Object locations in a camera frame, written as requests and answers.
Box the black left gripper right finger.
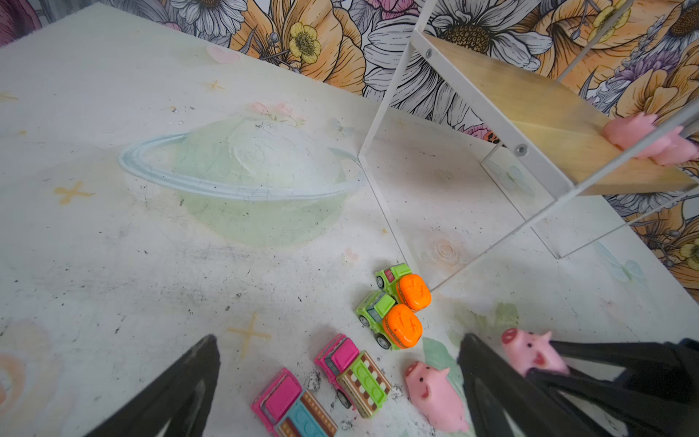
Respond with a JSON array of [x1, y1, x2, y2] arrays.
[[458, 334, 593, 436]]

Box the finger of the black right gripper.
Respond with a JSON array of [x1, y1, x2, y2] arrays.
[[527, 370, 698, 436], [552, 338, 698, 391]]

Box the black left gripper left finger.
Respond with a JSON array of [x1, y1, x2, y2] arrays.
[[88, 334, 220, 436]]

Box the pink pig toy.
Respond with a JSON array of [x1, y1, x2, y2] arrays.
[[404, 362, 470, 433], [603, 112, 684, 158], [501, 328, 570, 377]]

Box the pink truck blue bed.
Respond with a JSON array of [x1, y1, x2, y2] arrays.
[[251, 368, 338, 437]]

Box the pink truck green bed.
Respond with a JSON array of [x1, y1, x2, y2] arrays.
[[314, 333, 392, 419]]

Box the green orange mixer truck near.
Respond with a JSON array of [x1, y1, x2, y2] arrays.
[[355, 291, 423, 351]]

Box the green orange mixer truck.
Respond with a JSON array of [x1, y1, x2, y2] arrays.
[[355, 291, 423, 351], [375, 263, 433, 312]]

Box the green orange mixer truck far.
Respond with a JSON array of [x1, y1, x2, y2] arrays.
[[375, 263, 433, 312]]

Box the bamboo two-tier shelf white frame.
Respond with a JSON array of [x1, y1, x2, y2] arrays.
[[359, 1, 698, 260]]

